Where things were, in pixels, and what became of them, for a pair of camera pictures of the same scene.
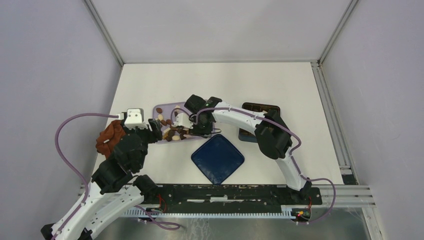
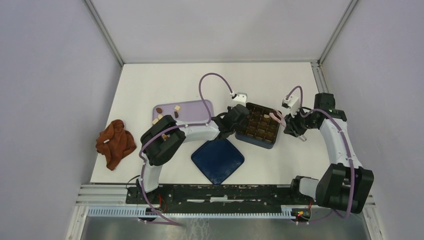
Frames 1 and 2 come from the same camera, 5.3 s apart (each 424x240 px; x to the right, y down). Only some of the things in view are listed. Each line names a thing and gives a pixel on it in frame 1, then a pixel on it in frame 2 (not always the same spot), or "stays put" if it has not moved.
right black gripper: (195, 131) -> (292, 127)
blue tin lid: (217, 159) stays put
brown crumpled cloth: (109, 137) stays put
